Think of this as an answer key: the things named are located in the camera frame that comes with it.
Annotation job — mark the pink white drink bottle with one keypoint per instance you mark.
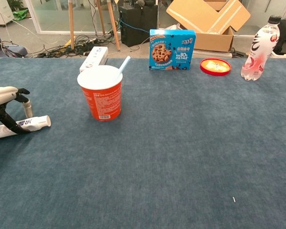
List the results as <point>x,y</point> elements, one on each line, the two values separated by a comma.
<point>259,52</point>

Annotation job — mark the black flat bracket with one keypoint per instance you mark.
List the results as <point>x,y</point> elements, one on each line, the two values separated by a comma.
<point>237,53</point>

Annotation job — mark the green bag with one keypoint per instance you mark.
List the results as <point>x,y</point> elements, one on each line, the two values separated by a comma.
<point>20,14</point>

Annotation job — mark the red paper cup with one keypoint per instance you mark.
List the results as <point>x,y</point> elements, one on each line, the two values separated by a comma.
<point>102,102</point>

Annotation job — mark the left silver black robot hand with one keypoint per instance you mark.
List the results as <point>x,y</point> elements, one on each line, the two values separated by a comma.
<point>1,96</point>

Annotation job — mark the short wooden easel leg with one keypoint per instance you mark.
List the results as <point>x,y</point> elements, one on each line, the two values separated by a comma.
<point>100,16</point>

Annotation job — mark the white toothpaste carton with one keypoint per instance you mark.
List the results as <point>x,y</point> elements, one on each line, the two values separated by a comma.
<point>95,56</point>

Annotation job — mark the blue cookie box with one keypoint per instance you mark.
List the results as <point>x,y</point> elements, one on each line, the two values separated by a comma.
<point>171,50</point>

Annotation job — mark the red round lid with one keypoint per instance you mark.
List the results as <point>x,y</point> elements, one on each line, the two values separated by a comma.
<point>215,66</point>

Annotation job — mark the dark blue rounded machine base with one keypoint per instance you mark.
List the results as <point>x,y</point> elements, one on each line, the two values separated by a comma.
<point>16,51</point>

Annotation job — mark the white toothpaste tube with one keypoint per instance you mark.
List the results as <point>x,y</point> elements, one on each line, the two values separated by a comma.
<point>39,122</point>

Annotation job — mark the blue table mat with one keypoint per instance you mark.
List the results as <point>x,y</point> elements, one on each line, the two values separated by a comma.
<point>181,143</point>

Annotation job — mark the aluminium rail stack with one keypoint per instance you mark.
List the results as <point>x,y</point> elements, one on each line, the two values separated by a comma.
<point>212,54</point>

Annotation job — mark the light blue toothbrush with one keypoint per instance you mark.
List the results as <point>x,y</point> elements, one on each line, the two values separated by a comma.
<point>124,65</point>

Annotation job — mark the open cardboard box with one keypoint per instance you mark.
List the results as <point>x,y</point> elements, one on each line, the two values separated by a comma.
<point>205,16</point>

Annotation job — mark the white cabinet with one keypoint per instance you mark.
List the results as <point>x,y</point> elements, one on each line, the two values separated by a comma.
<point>0,12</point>

